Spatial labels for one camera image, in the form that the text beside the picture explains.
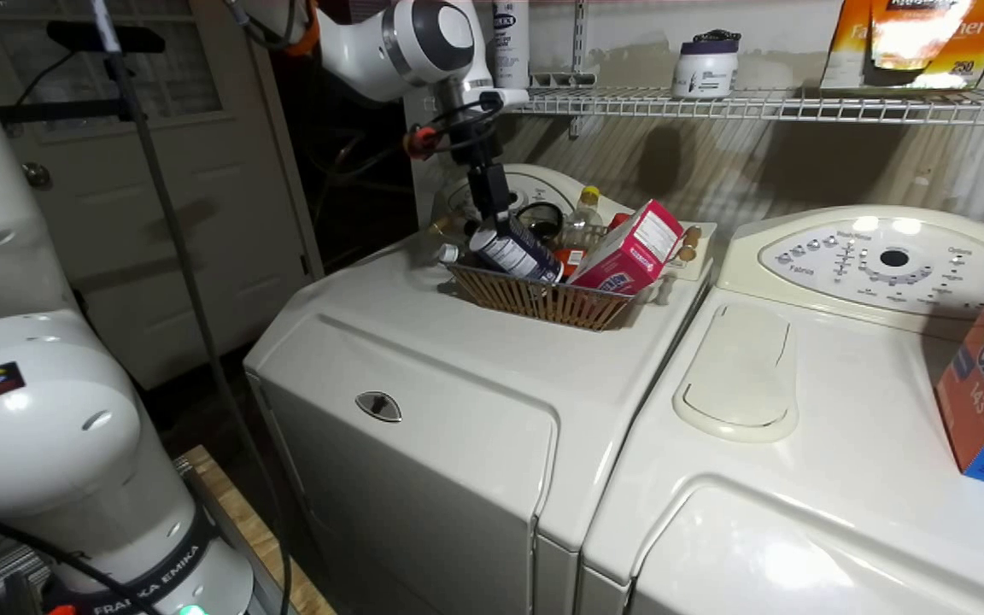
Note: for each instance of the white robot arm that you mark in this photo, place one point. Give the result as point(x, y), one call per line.
point(84, 473)

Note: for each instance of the white wire shelf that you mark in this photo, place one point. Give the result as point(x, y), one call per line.
point(767, 104)

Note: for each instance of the small yellow-capped bottle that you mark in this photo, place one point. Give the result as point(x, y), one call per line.
point(586, 224)

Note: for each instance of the orange box on shelf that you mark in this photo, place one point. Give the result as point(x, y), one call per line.
point(906, 45)

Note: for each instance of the white jar dark lid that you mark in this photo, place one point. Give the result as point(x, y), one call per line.
point(709, 66)

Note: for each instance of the white dryer near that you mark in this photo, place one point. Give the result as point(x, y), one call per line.
point(449, 456)

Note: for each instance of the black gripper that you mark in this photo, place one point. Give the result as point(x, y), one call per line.
point(473, 134)

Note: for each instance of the white washing machine far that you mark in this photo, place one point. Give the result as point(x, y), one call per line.
point(790, 452)

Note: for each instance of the brown wicker basket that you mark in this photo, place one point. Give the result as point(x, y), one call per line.
point(545, 304)

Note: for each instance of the white spray bottle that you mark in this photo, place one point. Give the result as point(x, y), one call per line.
point(511, 42)

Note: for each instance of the pink white carton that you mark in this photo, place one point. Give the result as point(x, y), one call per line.
point(633, 255)

